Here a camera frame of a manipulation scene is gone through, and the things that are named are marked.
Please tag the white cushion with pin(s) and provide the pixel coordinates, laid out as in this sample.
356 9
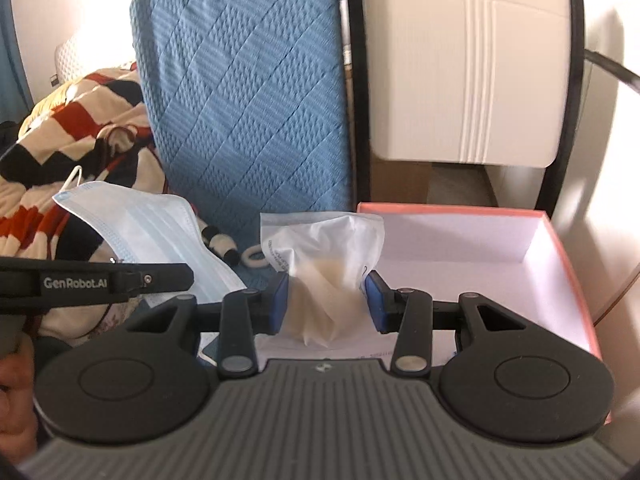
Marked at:
75 60

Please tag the blue quilted sofa cushion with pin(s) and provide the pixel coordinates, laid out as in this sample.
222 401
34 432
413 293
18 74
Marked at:
250 100

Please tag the striped blanket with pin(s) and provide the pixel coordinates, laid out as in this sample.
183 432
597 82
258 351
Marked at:
65 160

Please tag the pink cardboard box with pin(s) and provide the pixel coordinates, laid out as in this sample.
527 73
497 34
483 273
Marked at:
475 270

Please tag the blue face mask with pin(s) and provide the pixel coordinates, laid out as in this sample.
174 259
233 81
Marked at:
150 230

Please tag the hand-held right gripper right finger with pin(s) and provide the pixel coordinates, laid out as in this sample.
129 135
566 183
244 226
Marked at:
377 305

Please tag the panda plush toy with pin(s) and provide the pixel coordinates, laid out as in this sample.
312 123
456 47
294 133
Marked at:
220 245

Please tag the brown cardboard box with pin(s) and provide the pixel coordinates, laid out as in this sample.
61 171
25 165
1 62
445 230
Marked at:
400 180

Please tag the clear plastic bag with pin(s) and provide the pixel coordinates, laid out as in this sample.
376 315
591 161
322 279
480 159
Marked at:
320 260

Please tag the person's left hand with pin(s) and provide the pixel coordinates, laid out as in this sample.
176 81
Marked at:
15 390

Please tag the blue curtain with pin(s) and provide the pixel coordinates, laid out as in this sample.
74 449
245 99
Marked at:
12 35

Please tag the beige plastic appliance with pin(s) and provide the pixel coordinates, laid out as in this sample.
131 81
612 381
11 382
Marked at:
465 60

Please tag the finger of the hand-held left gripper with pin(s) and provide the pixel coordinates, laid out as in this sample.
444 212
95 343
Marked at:
160 279

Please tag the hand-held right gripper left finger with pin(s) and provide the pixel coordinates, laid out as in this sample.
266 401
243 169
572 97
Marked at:
279 305

